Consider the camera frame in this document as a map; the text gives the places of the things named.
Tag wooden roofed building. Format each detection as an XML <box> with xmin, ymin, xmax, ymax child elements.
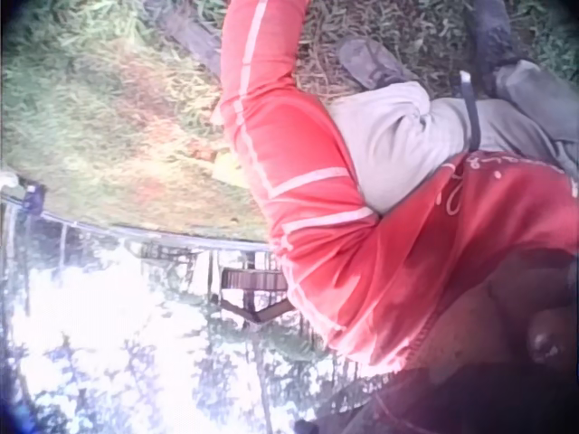
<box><xmin>215</xmin><ymin>265</ymin><xmax>296</xmax><ymax>326</ymax></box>

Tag yellow object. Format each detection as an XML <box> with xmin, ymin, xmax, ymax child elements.
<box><xmin>210</xmin><ymin>150</ymin><xmax>251</xmax><ymax>188</ymax></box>

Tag person's legs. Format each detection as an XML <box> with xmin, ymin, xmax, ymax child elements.
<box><xmin>326</xmin><ymin>0</ymin><xmax>579</xmax><ymax>215</ymax></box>

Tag dark wooden plank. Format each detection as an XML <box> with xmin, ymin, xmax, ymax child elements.
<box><xmin>143</xmin><ymin>0</ymin><xmax>223</xmax><ymax>79</ymax></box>

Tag trees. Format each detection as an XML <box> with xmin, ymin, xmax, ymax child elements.
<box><xmin>0</xmin><ymin>212</ymin><xmax>345</xmax><ymax>434</ymax></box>

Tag dark blue object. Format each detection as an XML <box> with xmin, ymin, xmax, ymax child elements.
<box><xmin>20</xmin><ymin>181</ymin><xmax>47</xmax><ymax>214</ymax></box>

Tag wire fence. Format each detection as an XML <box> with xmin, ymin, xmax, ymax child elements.
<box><xmin>0</xmin><ymin>180</ymin><xmax>290</xmax><ymax>290</ymax></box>

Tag black strap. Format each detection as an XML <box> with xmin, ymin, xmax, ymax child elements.
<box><xmin>458</xmin><ymin>69</ymin><xmax>481</xmax><ymax>151</ymax></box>

